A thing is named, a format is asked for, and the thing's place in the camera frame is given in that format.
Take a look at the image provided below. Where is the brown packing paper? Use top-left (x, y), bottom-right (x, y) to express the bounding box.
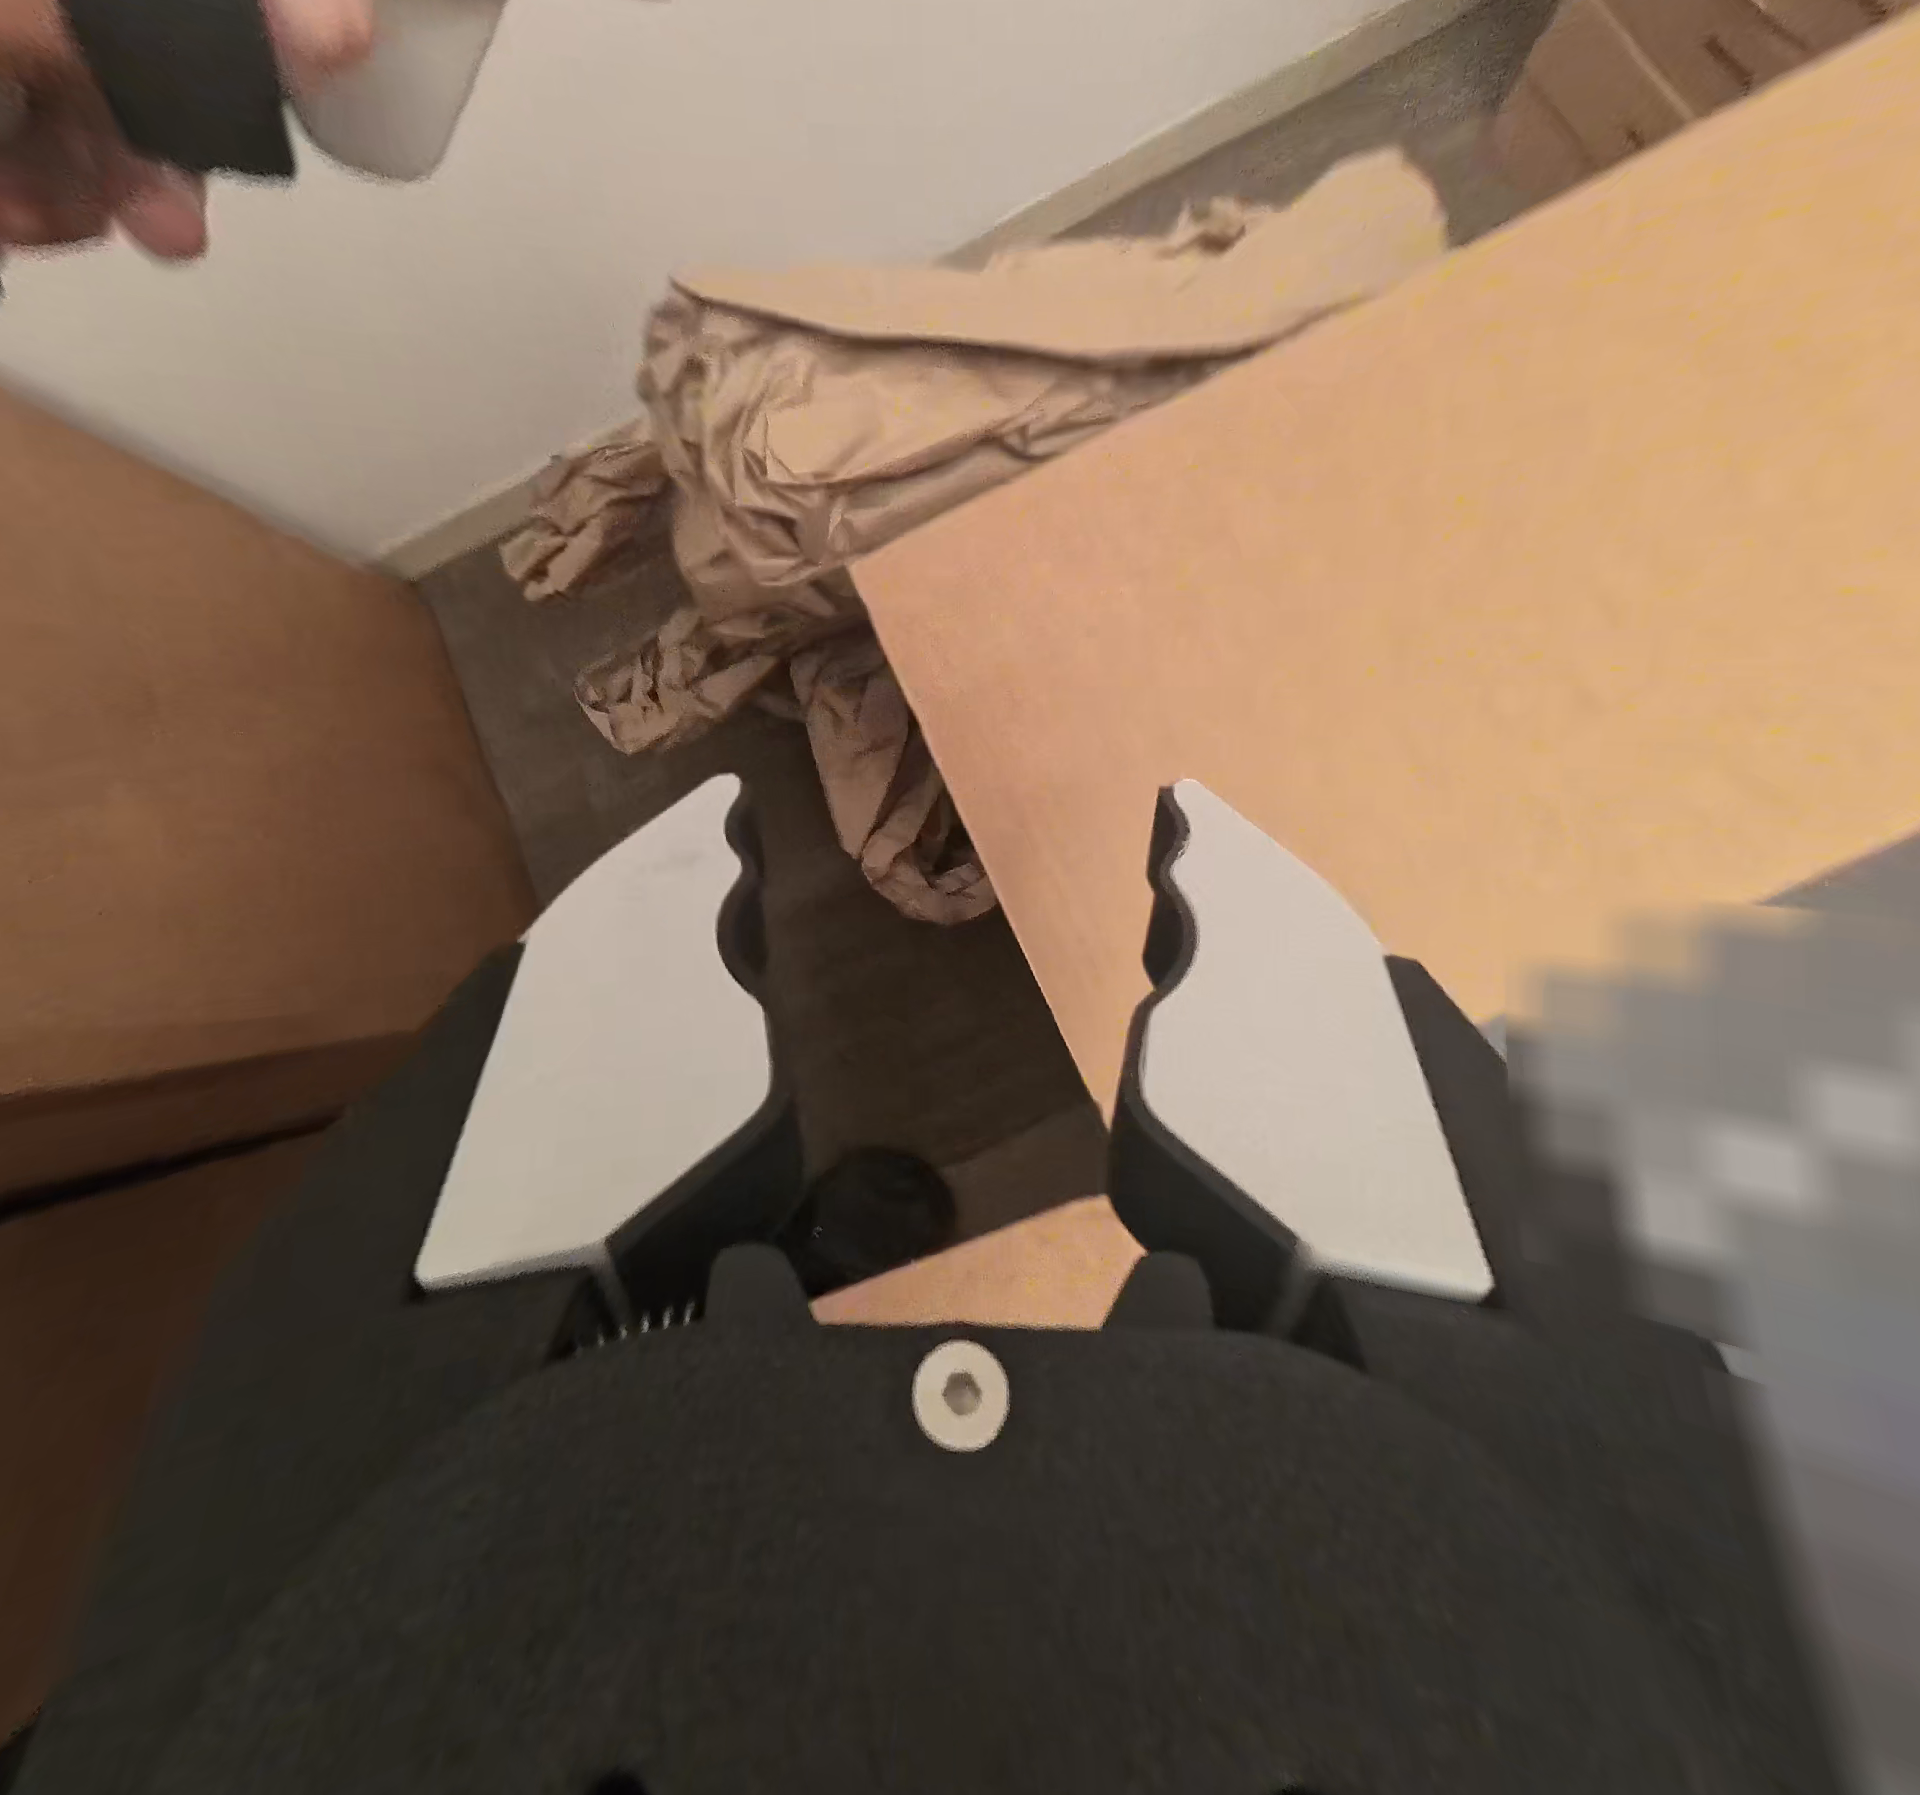
top-left (499, 149), bottom-right (1453, 930)

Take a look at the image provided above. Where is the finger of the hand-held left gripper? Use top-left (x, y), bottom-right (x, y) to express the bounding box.
top-left (297, 0), bottom-right (680, 187)

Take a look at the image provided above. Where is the person's black shoe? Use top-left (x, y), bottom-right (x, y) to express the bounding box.
top-left (801, 1144), bottom-right (964, 1291)

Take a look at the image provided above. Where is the brown cardboard box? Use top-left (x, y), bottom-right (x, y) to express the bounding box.
top-left (0, 383), bottom-right (545, 1729)

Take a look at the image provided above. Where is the person's left hand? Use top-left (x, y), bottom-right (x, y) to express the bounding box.
top-left (0, 0), bottom-right (380, 262)

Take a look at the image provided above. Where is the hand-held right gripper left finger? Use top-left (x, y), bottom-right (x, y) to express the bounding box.
top-left (412, 775), bottom-right (807, 1294)

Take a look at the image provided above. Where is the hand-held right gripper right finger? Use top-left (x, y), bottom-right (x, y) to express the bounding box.
top-left (1108, 777), bottom-right (1499, 1309)

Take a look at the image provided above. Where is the large cardboard box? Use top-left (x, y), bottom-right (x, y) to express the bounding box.
top-left (810, 3), bottom-right (1920, 1335)

